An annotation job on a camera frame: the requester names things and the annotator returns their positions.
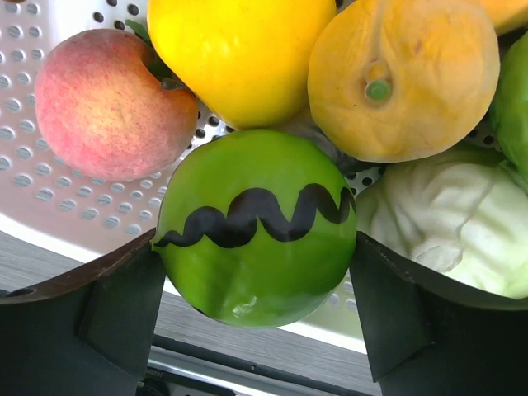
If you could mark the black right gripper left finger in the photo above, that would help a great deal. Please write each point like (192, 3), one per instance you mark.
(87, 331)

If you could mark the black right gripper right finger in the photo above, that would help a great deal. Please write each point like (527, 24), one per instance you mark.
(426, 334)

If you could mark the green bell pepper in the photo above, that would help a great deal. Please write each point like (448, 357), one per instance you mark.
(256, 229)

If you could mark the pale green cabbage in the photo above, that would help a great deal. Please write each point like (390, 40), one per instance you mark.
(462, 213)

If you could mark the white perforated fruit basket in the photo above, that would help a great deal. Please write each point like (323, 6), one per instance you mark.
(92, 216)

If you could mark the pink peach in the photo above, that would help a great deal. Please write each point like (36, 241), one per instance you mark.
(103, 113)

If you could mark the lime green apple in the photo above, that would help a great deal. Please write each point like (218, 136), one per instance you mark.
(508, 112)

